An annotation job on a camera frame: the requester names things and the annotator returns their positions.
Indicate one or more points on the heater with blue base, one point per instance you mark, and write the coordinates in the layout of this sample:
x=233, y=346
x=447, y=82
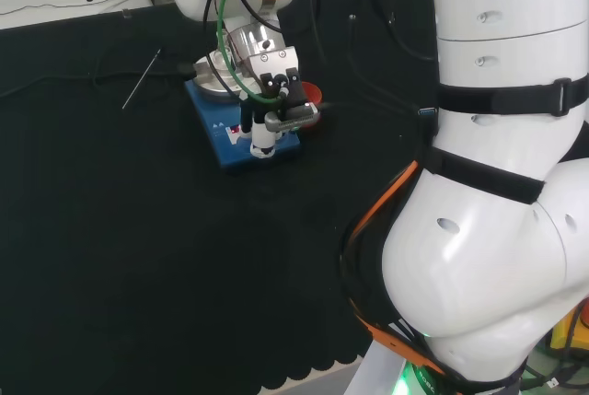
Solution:
x=216, y=119

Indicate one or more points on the black bench cloth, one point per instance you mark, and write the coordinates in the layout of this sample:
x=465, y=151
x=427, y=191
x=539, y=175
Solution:
x=138, y=229

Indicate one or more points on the thin glass rod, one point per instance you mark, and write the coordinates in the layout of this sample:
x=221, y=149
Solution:
x=142, y=78

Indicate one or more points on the yellow stop button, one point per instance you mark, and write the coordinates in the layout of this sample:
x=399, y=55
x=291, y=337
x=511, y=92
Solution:
x=568, y=335

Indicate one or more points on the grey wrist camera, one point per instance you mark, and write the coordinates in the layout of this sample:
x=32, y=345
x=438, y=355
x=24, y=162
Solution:
x=294, y=119

